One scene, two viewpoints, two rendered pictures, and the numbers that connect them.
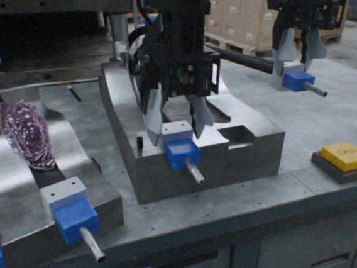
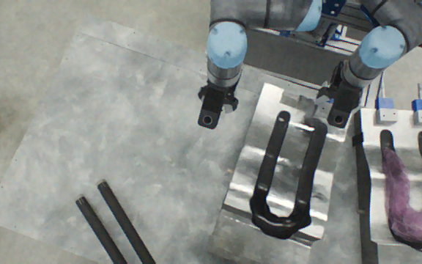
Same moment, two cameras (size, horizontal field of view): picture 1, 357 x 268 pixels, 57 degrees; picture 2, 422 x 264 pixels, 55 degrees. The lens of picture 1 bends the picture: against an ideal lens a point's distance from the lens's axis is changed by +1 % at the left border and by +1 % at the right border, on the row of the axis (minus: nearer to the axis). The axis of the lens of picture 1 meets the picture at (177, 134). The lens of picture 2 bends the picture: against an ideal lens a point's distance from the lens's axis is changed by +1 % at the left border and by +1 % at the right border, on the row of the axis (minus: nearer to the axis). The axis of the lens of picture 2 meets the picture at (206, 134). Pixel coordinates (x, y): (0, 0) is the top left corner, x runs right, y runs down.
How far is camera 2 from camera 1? 127 cm
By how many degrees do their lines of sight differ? 74
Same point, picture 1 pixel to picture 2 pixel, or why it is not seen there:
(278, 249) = not seen: hidden behind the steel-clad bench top
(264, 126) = (269, 93)
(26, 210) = (401, 125)
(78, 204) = (383, 107)
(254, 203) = (291, 86)
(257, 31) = not seen: outside the picture
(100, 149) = (335, 185)
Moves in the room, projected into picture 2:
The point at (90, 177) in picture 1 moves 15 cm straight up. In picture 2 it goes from (368, 130) to (391, 114)
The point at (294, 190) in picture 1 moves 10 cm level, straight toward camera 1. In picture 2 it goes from (265, 80) to (293, 66)
